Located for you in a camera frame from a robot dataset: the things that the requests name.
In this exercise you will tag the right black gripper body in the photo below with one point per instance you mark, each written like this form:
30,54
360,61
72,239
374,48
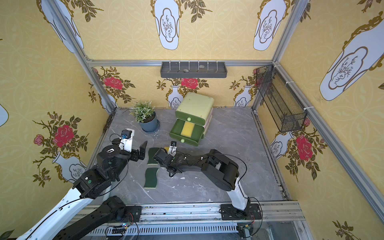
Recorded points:
162,157

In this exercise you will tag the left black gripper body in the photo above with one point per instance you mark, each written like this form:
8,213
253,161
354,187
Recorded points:
135,154

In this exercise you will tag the green scrub sponge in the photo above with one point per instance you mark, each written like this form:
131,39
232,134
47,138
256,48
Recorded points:
151,154
151,180

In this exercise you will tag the green drawer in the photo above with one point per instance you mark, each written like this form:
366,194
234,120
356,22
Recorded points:
196,137
198,119

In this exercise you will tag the green top drawer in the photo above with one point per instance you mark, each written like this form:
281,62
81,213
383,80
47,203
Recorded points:
198,119

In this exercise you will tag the yellow foam sponge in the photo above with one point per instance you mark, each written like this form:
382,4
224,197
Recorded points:
187,129

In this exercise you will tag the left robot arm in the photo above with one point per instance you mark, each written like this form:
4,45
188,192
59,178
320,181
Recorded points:
112,160

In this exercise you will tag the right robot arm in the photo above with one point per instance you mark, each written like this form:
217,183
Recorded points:
222,171

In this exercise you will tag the green drawer cabinet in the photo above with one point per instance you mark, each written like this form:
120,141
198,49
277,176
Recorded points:
198,104

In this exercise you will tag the potted green plant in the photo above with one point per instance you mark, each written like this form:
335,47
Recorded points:
144,113

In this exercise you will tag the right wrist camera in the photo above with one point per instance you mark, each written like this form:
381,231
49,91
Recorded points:
172,148

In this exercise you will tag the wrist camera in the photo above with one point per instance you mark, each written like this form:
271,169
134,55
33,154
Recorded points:
127,139
172,148

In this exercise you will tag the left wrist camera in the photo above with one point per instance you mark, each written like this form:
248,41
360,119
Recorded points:
127,139

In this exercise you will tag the grey wall shelf tray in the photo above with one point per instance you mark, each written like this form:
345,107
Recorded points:
193,69

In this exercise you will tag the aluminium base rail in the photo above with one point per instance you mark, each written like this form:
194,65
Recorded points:
72,221

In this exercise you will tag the black wire mesh basket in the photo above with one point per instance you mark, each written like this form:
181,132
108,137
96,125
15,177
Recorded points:
285,108

